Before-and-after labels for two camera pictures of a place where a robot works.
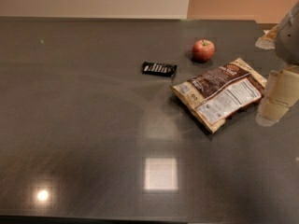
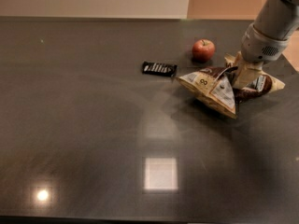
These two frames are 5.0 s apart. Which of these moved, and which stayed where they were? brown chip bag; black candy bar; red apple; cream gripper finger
Moved: brown chip bag; cream gripper finger
Stayed: red apple; black candy bar
